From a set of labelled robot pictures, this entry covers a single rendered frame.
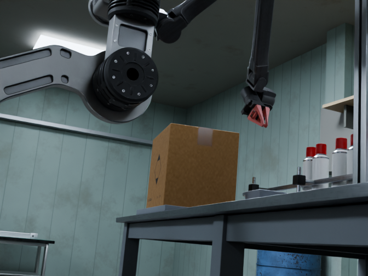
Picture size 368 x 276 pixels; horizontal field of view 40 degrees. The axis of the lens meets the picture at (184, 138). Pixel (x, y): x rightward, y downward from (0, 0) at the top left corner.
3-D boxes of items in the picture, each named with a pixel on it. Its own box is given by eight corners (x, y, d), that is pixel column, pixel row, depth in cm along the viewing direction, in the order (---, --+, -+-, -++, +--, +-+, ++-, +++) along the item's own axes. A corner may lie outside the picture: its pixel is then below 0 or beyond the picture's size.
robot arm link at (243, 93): (236, 95, 194) (243, 82, 191) (252, 98, 197) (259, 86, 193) (242, 105, 189) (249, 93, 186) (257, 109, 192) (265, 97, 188)
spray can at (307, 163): (321, 210, 161) (322, 147, 166) (306, 208, 160) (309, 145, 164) (311, 211, 166) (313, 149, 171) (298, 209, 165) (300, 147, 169)
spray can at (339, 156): (353, 207, 146) (354, 138, 150) (338, 205, 144) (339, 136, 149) (341, 208, 151) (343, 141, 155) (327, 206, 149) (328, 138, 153)
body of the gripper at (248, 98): (273, 108, 184) (266, 96, 189) (250, 102, 180) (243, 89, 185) (264, 121, 188) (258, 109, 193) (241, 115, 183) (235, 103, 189)
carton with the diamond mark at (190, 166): (234, 213, 165) (240, 132, 170) (162, 205, 159) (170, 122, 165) (207, 217, 193) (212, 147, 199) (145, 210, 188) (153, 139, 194)
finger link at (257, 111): (279, 121, 178) (270, 104, 184) (262, 116, 175) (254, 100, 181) (269, 135, 181) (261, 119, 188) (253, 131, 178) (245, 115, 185)
